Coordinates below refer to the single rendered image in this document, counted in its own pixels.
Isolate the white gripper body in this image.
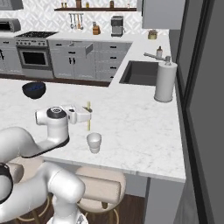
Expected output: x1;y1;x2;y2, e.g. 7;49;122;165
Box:
68;105;88;124

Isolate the pale yellow straw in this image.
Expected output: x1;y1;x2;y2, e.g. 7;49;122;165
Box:
87;101;92;131

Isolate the grey open drawer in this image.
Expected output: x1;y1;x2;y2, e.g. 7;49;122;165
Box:
67;41;95;60

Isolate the dark blue bowl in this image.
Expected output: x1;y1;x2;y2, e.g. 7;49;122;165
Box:
21;81;47;101

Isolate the grey cupboard run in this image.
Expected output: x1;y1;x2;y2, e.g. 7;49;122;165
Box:
0;37;24;76
47;38;133;83

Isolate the dark grey sink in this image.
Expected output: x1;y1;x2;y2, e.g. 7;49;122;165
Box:
118;59;160;88

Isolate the beige bar stool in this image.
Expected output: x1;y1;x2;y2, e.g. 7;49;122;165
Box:
0;156;54;224
74;165;128;224

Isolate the brown knife block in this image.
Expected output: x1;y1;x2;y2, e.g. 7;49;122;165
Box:
91;21;102;36

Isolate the white paper towel roll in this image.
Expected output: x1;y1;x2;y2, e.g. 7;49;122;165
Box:
153;55;179;104

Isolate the silver tap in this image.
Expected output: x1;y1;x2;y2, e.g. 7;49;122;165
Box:
143;51;172;64

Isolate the grey coffee machine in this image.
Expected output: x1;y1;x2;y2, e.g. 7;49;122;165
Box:
110;15;126;39

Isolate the black hob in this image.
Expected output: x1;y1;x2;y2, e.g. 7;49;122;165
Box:
15;31;60;39

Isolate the small soap bottle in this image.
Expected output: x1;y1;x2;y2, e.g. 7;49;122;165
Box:
156;45;164;59

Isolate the brown gold pot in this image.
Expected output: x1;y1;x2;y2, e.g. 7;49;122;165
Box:
147;29;158;40

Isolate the black framed window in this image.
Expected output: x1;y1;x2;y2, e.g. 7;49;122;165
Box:
174;0;224;224

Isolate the grey extractor hood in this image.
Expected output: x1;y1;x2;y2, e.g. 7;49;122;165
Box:
0;0;25;11

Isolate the rail with hanging tools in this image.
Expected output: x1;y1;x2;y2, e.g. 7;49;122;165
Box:
68;12;85;31

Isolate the brown wall shelf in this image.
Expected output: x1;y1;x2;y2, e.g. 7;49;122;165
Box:
53;7;137;12

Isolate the grey wall cupboard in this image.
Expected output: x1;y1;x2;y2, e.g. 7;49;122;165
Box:
141;0;186;31

